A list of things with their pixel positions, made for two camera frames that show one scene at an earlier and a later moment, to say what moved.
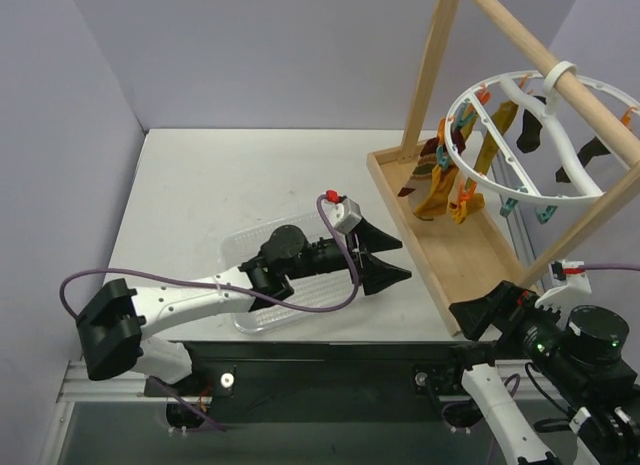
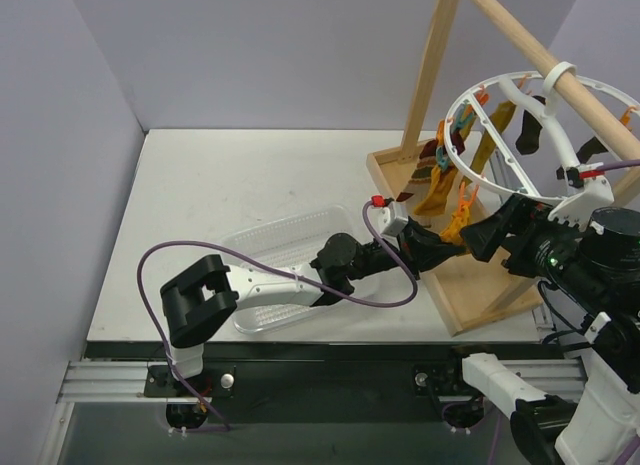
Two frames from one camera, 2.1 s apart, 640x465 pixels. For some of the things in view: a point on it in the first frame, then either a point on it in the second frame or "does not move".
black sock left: (530, 138) does not move
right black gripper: (503, 320) → (516, 230)
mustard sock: (459, 211) → (452, 230)
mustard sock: (436, 201) does not move
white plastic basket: (307, 297) does not move
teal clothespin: (441, 158) does not move
